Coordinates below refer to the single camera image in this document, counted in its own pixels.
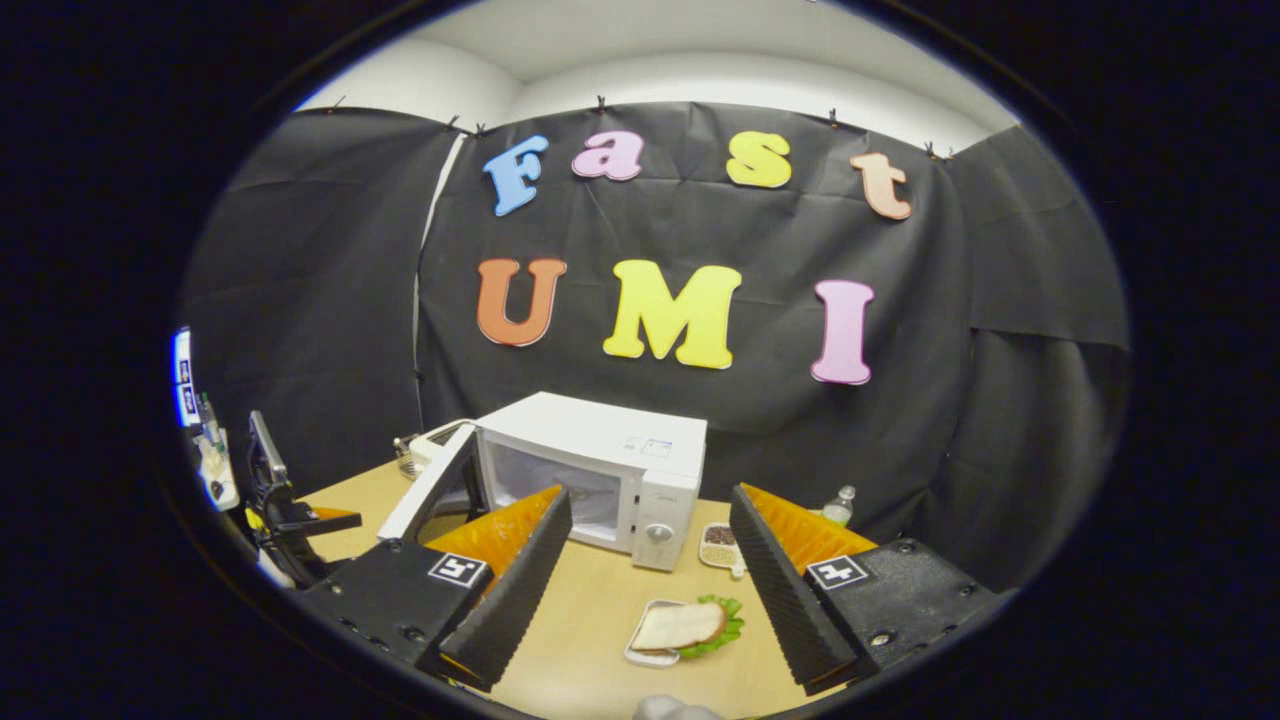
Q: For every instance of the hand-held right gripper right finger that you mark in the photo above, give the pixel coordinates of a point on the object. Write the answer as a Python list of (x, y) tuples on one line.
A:
[(785, 600)]

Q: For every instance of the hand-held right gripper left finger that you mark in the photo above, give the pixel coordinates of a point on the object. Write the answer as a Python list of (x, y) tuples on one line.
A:
[(520, 590)]

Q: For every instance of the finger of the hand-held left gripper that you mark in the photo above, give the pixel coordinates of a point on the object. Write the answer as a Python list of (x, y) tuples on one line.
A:
[(335, 518)]

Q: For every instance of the sandwich with lettuce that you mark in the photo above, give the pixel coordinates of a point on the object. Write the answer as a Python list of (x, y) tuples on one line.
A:
[(680, 625)]

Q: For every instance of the white microwave oven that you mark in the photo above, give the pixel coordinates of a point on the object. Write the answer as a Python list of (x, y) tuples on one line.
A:
[(600, 430)]

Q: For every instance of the white and green clutter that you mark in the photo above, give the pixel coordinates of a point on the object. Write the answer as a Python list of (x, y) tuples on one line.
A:
[(218, 470)]

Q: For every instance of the white divided dish with beans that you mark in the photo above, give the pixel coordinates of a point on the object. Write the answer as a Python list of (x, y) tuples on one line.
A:
[(718, 545)]

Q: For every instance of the green label drink bottle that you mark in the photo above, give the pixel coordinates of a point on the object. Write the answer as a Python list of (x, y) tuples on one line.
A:
[(840, 508)]

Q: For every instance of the cream toaster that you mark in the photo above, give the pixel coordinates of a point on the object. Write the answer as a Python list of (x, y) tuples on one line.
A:
[(435, 445)]

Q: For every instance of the white rectangular dish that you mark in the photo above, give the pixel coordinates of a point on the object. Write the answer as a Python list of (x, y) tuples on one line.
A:
[(645, 658)]

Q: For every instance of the blue lit screen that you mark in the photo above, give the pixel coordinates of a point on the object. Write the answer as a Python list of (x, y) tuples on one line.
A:
[(183, 380)]

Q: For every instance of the black backdrop cloth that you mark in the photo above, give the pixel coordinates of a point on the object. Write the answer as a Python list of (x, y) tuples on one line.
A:
[(320, 300)]

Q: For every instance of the row of black cloth clips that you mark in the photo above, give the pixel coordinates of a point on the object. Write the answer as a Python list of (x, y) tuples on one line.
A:
[(601, 104)]

